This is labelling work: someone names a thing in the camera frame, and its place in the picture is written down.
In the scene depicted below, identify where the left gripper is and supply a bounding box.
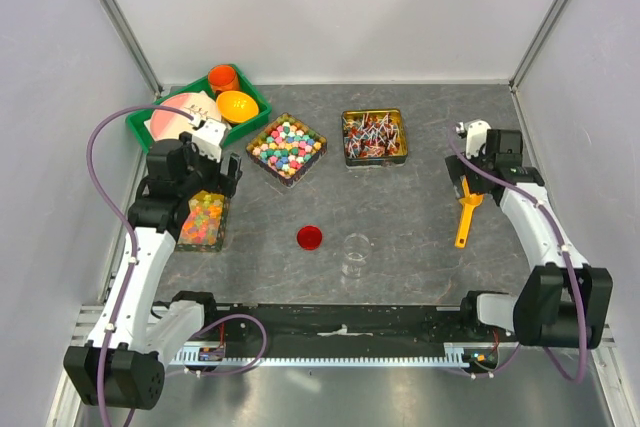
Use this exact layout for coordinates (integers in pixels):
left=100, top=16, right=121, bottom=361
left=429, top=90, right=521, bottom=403
left=177, top=132, right=241, bottom=199

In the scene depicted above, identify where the yellow plastic scoop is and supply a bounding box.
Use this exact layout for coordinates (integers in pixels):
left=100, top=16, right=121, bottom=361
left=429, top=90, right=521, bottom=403
left=455, top=177, right=484, bottom=249

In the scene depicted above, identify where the tin of pastel star candies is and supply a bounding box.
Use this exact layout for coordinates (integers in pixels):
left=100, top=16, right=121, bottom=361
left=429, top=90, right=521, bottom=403
left=246, top=113, right=327, bottom=188

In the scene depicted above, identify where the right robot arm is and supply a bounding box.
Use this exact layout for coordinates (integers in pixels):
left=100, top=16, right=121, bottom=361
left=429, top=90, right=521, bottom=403
left=445, top=120, right=613, bottom=350

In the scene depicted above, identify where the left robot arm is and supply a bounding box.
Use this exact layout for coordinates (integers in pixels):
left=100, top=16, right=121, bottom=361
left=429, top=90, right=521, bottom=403
left=63, top=122, right=242, bottom=410

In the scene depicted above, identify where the tin of bright star candies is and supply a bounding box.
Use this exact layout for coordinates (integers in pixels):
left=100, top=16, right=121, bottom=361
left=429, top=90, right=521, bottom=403
left=175, top=191, right=230, bottom=253

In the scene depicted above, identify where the orange plastic bowl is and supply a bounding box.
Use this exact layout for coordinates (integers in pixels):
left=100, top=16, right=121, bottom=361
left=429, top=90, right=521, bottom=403
left=216, top=90, right=260, bottom=125

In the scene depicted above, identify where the pink white plate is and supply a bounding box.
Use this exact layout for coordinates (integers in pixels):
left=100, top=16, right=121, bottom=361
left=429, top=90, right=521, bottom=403
left=149, top=91, right=230, bottom=141

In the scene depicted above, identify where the orange plastic cup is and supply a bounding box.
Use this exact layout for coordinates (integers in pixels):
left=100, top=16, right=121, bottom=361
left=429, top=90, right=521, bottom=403
left=207, top=64, right=240, bottom=96

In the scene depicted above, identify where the red round lid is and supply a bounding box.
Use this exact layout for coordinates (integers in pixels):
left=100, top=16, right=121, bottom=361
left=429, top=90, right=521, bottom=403
left=296, top=225, right=323, bottom=251

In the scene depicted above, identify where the green plastic tray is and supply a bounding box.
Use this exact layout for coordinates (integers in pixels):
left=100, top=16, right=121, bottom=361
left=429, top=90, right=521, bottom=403
left=125, top=64, right=272, bottom=153

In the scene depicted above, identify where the tin of lollipops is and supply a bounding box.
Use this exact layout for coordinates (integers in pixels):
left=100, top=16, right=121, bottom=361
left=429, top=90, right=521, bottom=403
left=341, top=109, right=409, bottom=168

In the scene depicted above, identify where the clear glass jar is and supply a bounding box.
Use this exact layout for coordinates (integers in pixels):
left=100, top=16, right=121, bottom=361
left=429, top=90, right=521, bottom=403
left=341, top=233, right=372, bottom=279

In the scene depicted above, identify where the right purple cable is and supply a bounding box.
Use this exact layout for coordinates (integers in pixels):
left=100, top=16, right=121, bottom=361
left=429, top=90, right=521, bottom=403
left=447, top=132, right=589, bottom=385

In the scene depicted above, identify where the purple cable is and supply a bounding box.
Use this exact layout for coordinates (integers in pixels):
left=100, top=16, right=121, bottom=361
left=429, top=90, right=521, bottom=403
left=85, top=104, right=202, bottom=427
left=447, top=132, right=589, bottom=385

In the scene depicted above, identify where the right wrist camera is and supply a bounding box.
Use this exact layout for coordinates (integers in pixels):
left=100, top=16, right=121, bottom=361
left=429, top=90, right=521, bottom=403
left=454, top=119, right=491, bottom=160

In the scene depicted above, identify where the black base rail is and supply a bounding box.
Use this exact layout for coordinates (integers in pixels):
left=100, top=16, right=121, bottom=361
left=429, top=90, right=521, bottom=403
left=195, top=304, right=510, bottom=357

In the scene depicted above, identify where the grey cable duct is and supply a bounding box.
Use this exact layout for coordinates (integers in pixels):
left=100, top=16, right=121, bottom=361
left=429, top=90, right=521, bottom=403
left=169, top=342, right=498, bottom=369

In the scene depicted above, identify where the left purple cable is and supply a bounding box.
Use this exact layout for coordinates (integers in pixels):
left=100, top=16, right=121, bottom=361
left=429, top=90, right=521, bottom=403
left=85, top=104, right=202, bottom=427

